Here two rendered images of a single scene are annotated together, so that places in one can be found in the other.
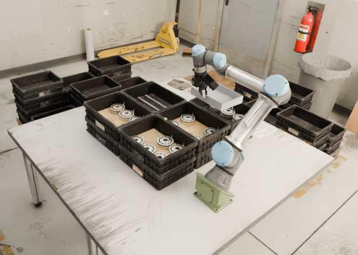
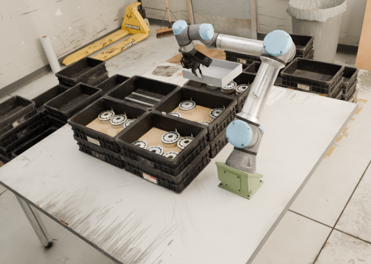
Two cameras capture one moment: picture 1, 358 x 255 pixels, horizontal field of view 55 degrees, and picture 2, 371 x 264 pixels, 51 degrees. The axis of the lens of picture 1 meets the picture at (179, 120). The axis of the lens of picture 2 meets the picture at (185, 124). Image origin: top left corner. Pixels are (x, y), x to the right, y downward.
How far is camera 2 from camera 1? 0.06 m
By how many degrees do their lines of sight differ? 3
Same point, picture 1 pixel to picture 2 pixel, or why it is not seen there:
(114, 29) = (72, 28)
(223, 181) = (247, 163)
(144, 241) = (181, 253)
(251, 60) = (234, 21)
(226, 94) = (222, 67)
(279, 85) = (281, 41)
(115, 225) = (144, 245)
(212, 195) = (240, 181)
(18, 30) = not seen: outside the picture
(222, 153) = (239, 134)
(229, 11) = not seen: outside the picture
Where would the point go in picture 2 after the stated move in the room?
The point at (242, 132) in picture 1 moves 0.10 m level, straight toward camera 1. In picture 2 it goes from (254, 105) to (255, 117)
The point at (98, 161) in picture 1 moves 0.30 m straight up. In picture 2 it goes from (103, 180) to (87, 137)
